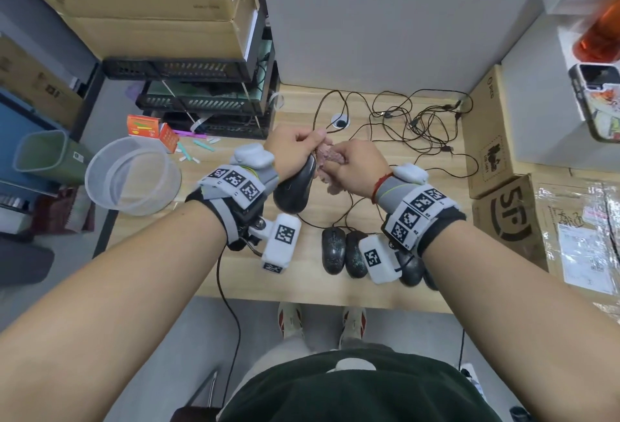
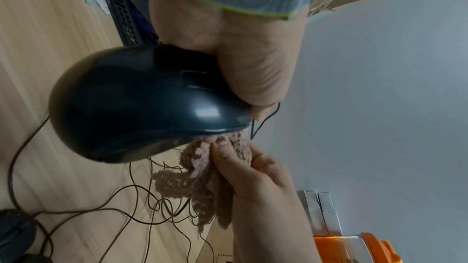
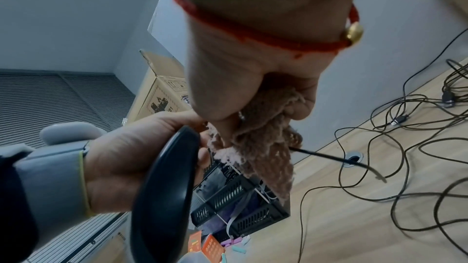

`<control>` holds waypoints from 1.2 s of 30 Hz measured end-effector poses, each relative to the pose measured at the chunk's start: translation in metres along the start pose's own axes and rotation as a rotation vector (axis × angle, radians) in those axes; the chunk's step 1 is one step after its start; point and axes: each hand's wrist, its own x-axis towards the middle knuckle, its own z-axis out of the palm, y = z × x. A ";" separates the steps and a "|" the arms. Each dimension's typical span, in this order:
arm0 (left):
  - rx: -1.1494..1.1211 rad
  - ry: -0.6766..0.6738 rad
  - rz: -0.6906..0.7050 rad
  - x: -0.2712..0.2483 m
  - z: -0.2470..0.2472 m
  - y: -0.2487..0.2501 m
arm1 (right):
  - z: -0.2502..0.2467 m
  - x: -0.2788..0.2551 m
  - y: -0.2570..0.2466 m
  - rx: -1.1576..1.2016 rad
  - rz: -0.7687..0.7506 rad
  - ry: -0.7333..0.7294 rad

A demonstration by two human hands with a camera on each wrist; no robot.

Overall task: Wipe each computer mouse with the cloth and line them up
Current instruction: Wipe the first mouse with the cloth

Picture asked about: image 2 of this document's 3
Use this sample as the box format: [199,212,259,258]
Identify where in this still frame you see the person's left hand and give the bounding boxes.
[147,0,310,121]

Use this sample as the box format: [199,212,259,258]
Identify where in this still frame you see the person's right hand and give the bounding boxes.
[204,135,323,263]

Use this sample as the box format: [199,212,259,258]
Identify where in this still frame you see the black mouse cable with plug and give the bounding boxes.
[250,101,282,141]

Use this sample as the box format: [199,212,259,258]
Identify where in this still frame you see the pink fluffy wiping cloth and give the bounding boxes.
[151,130,254,234]

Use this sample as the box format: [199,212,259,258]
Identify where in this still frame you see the black computer mouse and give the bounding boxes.
[48,43,255,165]
[14,252,56,263]
[0,208,39,254]

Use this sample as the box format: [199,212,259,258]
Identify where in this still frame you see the tangle of black mouse cables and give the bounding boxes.
[7,114,235,263]

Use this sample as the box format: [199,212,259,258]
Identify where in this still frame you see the small white boxes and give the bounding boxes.
[296,189,345,236]

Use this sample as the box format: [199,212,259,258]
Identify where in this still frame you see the orange bottle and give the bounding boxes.
[312,232,403,263]

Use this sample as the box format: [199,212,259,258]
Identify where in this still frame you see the black stacked tray rack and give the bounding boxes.
[98,0,162,46]

